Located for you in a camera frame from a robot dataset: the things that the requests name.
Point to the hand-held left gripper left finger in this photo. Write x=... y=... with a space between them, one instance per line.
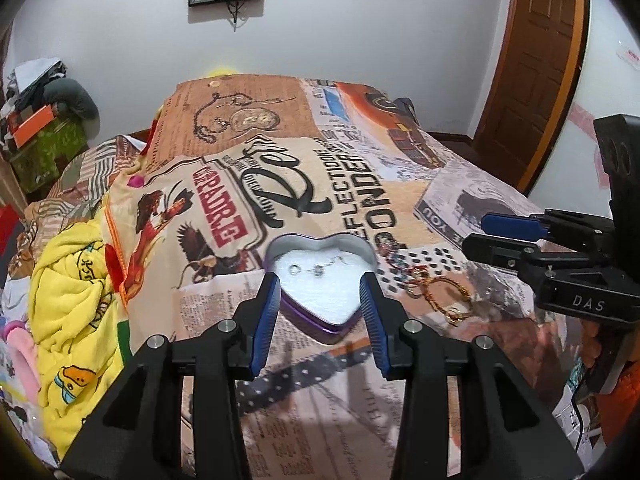
x=264 y=322

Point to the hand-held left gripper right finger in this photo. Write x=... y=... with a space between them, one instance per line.
x=373 y=325

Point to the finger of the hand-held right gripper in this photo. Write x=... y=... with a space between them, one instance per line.
x=505 y=225
x=492 y=250

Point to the purple heart-shaped tin box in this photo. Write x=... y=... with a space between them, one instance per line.
x=320 y=302

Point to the orange cloth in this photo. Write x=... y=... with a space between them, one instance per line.
x=627 y=390

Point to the brown wooden door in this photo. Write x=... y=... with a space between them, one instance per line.
x=535 y=70

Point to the printed blanket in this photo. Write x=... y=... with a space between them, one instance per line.
x=310 y=170

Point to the yellow cartoon blanket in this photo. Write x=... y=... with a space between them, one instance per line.
x=70 y=310

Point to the striped patchwork quilt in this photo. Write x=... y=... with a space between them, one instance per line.
x=75 y=185

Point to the red cloth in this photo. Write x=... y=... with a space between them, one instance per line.
x=7 y=232

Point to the green patterned box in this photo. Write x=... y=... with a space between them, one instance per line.
x=45 y=152

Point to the orange box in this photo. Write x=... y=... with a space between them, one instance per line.
x=31 y=125

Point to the pile of clothes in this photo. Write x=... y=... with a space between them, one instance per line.
x=55 y=90

